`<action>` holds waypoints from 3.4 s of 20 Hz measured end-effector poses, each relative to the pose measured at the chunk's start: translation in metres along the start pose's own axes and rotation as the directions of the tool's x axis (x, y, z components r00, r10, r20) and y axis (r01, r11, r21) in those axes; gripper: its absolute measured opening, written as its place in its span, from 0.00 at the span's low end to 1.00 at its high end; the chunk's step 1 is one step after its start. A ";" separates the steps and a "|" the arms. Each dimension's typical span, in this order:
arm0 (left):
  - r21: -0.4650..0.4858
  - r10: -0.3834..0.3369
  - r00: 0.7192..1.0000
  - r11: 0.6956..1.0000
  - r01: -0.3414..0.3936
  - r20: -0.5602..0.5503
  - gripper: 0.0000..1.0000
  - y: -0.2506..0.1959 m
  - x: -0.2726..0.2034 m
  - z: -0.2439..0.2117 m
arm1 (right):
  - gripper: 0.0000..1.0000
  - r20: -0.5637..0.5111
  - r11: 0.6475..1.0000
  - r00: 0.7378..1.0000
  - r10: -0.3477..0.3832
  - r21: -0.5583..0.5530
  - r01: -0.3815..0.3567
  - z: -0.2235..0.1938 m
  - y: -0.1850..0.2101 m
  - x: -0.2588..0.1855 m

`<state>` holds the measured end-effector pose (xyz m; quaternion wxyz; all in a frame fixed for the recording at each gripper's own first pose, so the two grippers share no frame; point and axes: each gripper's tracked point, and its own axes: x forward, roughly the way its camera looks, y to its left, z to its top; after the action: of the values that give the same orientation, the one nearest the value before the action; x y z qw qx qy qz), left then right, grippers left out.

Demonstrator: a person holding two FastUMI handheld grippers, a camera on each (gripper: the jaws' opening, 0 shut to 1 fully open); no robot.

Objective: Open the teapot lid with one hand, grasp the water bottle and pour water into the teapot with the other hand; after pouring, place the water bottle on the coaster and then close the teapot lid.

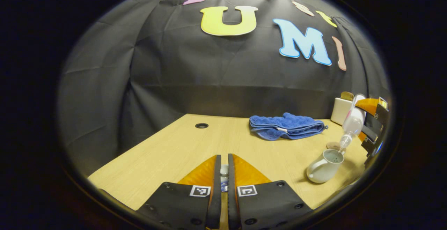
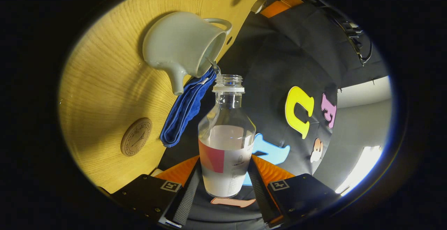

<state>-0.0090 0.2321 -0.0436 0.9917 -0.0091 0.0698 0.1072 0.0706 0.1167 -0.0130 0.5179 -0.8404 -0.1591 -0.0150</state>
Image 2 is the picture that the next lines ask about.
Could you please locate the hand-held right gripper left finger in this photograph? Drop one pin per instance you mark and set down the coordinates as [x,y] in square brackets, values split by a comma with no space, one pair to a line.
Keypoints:
[187,202]

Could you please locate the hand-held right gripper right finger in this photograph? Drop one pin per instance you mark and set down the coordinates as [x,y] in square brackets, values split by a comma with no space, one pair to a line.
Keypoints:
[260,198]

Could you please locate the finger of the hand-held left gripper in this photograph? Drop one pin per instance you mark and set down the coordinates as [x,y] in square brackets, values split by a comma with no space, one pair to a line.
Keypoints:
[281,6]

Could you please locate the clear plastic water bottle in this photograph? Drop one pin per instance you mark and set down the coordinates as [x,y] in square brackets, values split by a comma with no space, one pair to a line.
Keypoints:
[227,149]

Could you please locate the round brown coaster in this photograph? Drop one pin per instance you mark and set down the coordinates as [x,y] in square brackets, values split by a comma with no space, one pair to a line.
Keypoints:
[136,136]

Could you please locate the white ceramic teacup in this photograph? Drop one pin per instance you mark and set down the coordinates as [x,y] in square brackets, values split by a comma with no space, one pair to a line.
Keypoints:
[178,41]

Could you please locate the black backdrop cloth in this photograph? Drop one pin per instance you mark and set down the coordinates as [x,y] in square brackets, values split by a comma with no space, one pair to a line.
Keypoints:
[272,59]

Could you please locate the folded blue towel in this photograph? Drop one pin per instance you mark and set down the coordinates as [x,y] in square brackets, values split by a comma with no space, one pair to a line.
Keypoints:
[185,111]

